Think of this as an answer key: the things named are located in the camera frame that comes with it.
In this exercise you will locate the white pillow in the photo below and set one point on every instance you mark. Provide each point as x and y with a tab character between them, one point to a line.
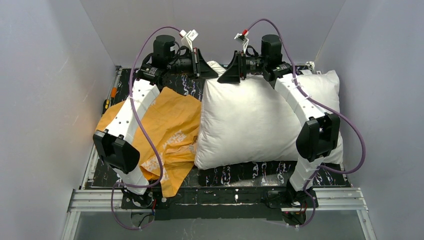
245	122

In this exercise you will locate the orange printed pillowcase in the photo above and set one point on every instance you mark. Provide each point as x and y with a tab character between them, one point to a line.
172	122

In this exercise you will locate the aluminium frame rail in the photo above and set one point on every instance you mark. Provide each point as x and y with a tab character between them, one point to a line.
328	198

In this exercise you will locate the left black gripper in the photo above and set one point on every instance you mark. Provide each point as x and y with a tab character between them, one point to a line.
195	62

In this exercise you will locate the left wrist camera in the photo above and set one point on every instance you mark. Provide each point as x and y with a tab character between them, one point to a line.
187	38

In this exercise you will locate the yellow handled screwdriver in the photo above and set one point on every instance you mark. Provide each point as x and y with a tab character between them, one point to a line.
108	102

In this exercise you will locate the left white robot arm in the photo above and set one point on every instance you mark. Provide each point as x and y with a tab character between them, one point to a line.
114	143

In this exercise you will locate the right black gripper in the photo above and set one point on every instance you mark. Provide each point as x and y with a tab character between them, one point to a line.
241	64

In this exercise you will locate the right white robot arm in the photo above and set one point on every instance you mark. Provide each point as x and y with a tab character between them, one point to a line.
319	128

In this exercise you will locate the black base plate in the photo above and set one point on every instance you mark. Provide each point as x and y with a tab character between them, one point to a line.
223	202

